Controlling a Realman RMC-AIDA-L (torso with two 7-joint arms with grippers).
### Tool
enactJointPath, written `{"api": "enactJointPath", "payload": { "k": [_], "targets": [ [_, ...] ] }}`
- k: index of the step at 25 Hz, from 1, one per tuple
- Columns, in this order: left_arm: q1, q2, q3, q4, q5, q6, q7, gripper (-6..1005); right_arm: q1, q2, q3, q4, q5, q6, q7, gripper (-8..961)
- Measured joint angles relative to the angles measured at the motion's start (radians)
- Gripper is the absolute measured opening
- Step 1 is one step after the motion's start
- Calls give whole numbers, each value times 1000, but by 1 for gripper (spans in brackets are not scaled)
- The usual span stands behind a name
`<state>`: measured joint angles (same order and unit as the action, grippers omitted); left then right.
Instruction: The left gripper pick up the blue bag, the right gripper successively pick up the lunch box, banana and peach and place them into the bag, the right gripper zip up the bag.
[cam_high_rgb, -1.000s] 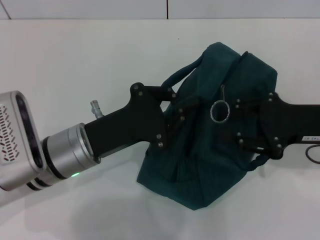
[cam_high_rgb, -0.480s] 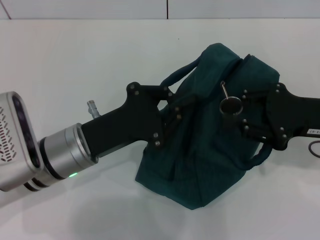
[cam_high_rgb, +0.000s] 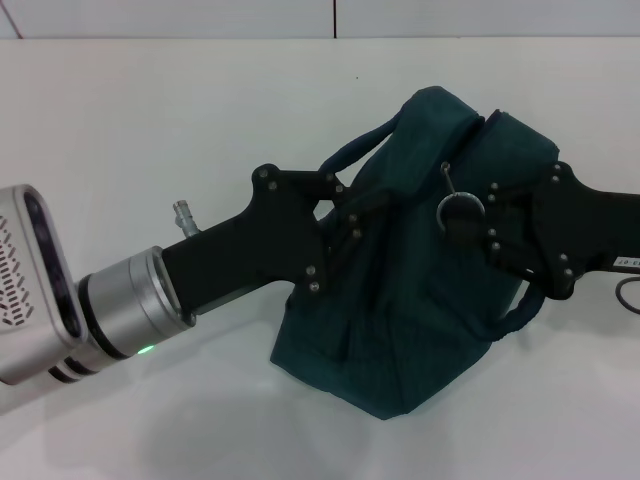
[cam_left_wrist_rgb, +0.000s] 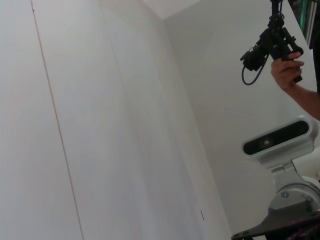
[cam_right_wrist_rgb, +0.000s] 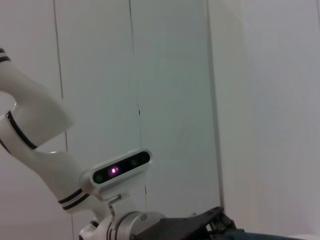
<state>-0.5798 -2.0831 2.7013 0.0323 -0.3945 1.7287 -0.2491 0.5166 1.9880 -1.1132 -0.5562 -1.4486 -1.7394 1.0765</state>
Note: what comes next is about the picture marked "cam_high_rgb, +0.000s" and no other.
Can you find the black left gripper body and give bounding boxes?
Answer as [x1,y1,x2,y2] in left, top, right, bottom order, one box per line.
[161,163,332,317]

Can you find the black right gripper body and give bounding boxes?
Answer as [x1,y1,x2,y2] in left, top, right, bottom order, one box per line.
[529,160,640,302]

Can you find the dark teal insulated lunch bag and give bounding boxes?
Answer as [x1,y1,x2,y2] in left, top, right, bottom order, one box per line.
[269,85,560,422]

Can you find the silver connector stub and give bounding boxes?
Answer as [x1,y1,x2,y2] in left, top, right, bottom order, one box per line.
[171,199,202,240]

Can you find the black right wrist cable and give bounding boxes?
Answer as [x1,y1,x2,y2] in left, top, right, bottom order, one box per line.
[613,274,640,317]

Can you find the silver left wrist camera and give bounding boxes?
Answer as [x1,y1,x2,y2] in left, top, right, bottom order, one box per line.
[0,183,90,387]

